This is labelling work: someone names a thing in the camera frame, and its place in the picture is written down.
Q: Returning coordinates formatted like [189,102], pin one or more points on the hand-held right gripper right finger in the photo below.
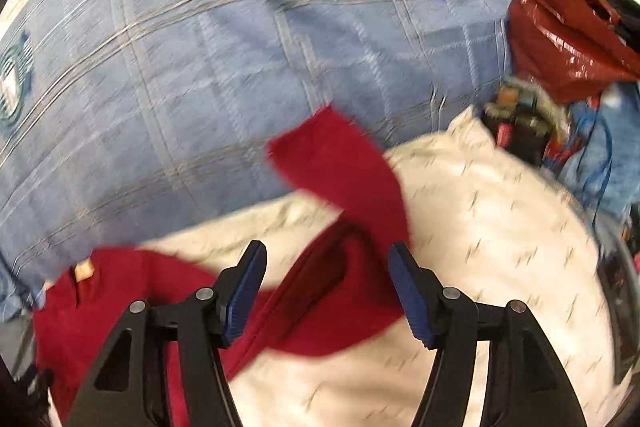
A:
[410,294]

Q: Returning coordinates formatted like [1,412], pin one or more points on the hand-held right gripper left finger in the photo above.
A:
[244,294]

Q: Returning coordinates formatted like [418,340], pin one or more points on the dark red garment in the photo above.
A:
[345,167]

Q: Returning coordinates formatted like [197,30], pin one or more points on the cream leaf-print pillow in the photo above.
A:
[500,232]

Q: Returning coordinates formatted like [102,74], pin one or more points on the blue plaid blanket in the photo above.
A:
[250,57]

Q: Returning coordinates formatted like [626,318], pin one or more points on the blue denim cloth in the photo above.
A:
[615,132]

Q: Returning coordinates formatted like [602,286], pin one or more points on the red plastic bag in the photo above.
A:
[555,42]

